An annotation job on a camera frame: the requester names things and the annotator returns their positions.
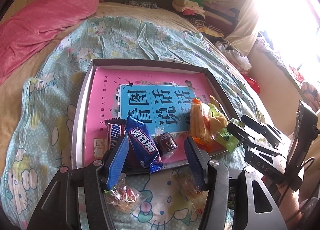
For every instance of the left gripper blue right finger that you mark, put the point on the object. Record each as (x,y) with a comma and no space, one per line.
(198,163)

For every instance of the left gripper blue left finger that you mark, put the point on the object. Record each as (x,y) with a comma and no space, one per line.
(115,162)

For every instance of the blue Oreo cookie pack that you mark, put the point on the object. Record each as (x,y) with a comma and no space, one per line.
(143,145)

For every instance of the orange snack pack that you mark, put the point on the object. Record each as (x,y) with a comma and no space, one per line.
(200,121)

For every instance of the brown Snickers bar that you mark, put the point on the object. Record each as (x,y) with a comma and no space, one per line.
(116,129)

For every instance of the green-label pastry bag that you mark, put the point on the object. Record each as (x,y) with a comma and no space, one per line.
(218,129)

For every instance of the clear red-label snack bag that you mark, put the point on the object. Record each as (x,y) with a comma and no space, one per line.
(124,197)

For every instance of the clear yellow pastry bag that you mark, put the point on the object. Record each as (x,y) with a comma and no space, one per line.
(187,186)

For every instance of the dark candy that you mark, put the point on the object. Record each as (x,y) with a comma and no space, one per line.
(165,143)

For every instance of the black green-pea snack bag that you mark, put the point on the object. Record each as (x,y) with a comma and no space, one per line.
(231,198)

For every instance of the yellow snack packet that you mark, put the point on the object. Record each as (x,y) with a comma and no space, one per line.
(218,106)

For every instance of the red plastic bag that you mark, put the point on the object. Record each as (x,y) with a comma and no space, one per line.
(254,85)

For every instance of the pink blue children's book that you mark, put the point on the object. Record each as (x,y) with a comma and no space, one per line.
(158,99)

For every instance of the Hello Kitty blue quilt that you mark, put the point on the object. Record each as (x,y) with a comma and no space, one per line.
(42,137)

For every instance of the floral curtain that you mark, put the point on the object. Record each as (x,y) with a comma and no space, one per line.
(308,90)

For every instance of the beige bed sheet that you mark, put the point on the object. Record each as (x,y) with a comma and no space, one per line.
(11,89)

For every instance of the pile of folded clothes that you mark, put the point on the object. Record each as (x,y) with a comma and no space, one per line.
(215,22)

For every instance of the pink blanket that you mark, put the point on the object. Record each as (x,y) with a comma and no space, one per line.
(33,27)

